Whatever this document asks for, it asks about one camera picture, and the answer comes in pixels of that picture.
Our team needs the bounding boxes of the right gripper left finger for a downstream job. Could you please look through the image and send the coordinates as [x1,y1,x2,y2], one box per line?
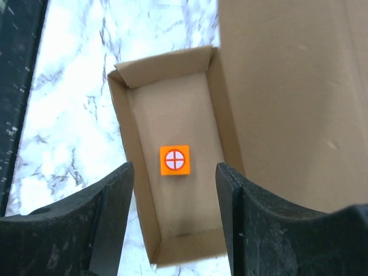
[1,162,135,275]

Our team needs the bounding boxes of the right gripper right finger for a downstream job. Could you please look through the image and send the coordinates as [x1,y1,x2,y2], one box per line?
[216,163,367,275]

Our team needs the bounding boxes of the small orange cube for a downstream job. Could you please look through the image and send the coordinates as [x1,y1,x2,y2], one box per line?
[159,145,191,176]

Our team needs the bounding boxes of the cardboard box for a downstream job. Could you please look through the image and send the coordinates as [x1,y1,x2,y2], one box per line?
[108,1,367,266]

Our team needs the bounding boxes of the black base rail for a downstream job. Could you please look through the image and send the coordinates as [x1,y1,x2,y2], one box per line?
[1,0,48,216]

